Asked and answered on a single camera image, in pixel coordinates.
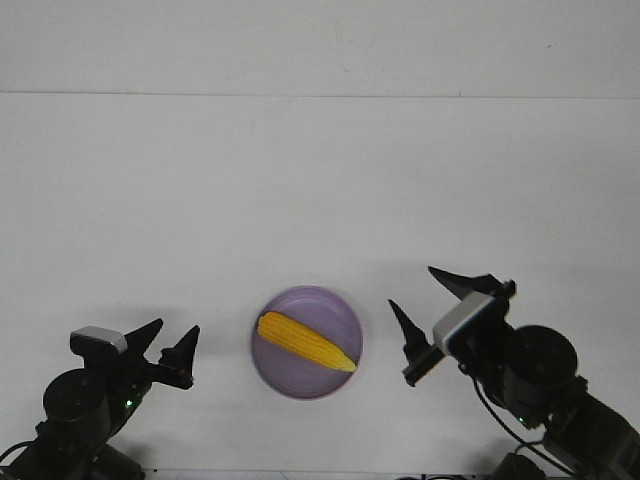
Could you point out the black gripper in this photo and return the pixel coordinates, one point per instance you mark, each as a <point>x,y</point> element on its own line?
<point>129,376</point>
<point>479,353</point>

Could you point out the purple round plate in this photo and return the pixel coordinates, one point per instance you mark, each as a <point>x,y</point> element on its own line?
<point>324,311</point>

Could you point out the yellow corn cob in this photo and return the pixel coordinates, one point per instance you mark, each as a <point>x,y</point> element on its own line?
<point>299,339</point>

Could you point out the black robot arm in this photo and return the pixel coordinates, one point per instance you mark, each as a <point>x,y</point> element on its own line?
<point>530,371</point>
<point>86,407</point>

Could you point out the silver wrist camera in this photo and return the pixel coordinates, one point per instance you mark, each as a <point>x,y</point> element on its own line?
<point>81,340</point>
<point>475,308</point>

